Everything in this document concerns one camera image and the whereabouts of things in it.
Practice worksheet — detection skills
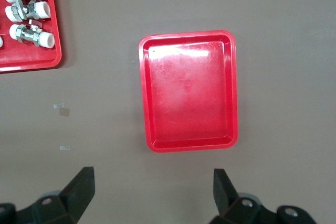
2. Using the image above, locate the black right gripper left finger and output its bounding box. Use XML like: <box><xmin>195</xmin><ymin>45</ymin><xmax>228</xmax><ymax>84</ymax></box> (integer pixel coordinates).
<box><xmin>17</xmin><ymin>166</ymin><xmax>95</xmax><ymax>224</ymax></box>

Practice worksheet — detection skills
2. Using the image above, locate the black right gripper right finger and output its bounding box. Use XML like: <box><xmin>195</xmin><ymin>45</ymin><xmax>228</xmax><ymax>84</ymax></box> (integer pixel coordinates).
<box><xmin>213</xmin><ymin>168</ymin><xmax>265</xmax><ymax>224</ymax></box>

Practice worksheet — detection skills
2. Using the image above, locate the small red plastic tray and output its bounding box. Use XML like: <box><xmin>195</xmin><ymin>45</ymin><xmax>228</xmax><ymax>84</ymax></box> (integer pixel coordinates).
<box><xmin>138</xmin><ymin>29</ymin><xmax>239</xmax><ymax>154</ymax></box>

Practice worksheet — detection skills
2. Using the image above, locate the large red plastic tray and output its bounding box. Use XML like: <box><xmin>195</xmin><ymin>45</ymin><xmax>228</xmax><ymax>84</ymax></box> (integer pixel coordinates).
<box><xmin>0</xmin><ymin>0</ymin><xmax>63</xmax><ymax>72</ymax></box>

